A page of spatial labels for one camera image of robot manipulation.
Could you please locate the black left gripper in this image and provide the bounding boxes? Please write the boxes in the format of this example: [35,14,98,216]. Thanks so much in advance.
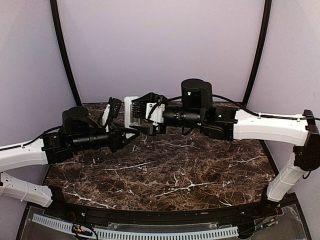
[71,122,140,154]

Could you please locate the white remote control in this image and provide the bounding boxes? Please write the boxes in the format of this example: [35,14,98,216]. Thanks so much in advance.
[124,96,139,128]

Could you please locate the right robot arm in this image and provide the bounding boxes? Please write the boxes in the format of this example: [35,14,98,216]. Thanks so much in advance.
[124,78,320,217]

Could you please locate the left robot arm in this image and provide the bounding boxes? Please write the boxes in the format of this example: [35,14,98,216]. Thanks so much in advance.
[0,106,140,218]

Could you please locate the clear acrylic plate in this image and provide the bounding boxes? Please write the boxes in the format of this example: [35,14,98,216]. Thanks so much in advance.
[106,221,219,233]

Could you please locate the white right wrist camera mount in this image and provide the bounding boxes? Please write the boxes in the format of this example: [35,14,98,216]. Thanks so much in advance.
[145,102,166,126]

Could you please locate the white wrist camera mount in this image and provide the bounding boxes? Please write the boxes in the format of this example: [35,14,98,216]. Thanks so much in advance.
[97,97,122,132]
[145,102,166,126]

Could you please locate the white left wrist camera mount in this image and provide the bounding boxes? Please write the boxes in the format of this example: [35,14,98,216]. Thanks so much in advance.
[97,97,122,132]

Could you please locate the small wires on table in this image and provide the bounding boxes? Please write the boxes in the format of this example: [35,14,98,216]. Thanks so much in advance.
[91,151,102,166]

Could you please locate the black front frame rail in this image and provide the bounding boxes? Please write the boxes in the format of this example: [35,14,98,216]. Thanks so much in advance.
[44,201,282,226]

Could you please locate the white slotted cable duct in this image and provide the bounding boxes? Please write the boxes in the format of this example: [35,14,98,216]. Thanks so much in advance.
[32,214,239,240]

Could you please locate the black left corner frame post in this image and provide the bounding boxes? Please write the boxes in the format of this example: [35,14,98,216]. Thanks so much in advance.
[49,0,82,106]

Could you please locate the black corner frame post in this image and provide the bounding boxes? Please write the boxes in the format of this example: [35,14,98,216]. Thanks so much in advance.
[242,0,272,107]
[49,0,82,106]

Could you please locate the black right corner frame post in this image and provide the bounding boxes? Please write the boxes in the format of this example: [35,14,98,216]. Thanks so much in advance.
[242,0,272,107]

